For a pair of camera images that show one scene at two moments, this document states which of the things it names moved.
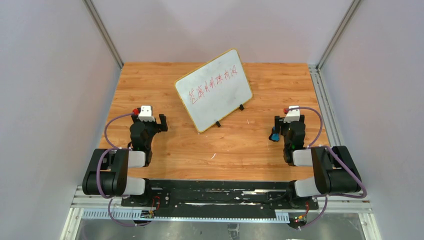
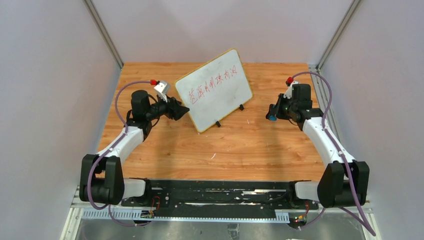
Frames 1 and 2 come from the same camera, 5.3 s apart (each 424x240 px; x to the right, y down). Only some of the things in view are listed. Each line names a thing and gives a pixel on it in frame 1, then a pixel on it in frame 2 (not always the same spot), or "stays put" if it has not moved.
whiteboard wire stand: (241, 107) stays put
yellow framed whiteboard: (213, 90) stays put
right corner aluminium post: (353, 6) stays put
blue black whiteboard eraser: (274, 137) to (272, 118)
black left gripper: (149, 123) to (172, 108)
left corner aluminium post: (90, 7) stays put
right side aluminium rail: (329, 113) stays put
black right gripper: (288, 124) to (279, 106)
